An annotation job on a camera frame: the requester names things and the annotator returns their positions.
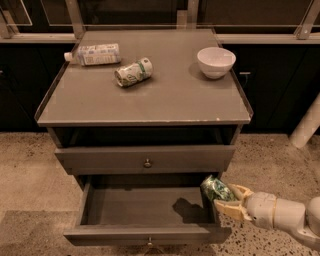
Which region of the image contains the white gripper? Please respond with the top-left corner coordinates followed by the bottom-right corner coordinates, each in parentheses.
top-left (214, 184), bottom-right (277, 229)

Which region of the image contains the green soda can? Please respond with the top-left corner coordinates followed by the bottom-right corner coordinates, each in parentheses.
top-left (200, 175), bottom-right (237, 201)

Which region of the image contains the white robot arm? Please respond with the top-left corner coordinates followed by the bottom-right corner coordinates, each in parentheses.
top-left (214, 184), bottom-right (320, 251)

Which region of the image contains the closed grey top drawer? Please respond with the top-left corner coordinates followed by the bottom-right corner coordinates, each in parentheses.
top-left (55, 145), bottom-right (235, 175)

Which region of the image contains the round top drawer knob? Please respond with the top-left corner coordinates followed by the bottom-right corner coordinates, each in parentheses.
top-left (144, 159), bottom-right (152, 168)

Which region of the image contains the open grey middle drawer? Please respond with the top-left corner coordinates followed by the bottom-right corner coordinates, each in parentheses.
top-left (64, 173), bottom-right (231, 246)

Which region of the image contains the grey drawer cabinet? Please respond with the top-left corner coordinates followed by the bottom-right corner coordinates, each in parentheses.
top-left (34, 28), bottom-right (254, 248)

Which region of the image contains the white green can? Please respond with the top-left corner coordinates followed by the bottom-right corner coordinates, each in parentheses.
top-left (114, 57), bottom-right (153, 87)

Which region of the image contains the white ceramic bowl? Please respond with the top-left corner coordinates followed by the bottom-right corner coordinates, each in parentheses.
top-left (197, 47), bottom-right (236, 79)

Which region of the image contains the white plastic bottle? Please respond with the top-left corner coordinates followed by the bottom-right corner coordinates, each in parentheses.
top-left (64, 43), bottom-right (121, 66)

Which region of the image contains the brass middle drawer handle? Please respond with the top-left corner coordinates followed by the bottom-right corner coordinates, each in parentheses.
top-left (143, 237), bottom-right (164, 256)

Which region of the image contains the white cylindrical post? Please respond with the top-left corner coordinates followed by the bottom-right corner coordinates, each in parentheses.
top-left (289, 93), bottom-right (320, 148)

